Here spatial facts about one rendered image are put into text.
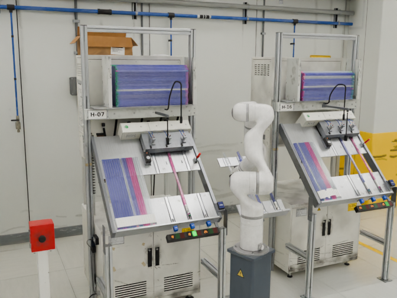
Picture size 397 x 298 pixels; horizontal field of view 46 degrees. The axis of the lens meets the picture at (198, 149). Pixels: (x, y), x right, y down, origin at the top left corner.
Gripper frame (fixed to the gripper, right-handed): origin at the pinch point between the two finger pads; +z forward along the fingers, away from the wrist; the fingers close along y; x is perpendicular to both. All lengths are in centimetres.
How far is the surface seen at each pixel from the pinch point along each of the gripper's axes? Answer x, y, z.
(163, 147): -29, 42, 5
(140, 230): 25, 69, 3
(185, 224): 25.2, 40.5, 3.1
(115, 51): -106, 61, 3
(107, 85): -68, 75, -11
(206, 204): 13.9, 22.9, 4.0
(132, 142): -38, 59, 13
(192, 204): 13.0, 32.5, 4.2
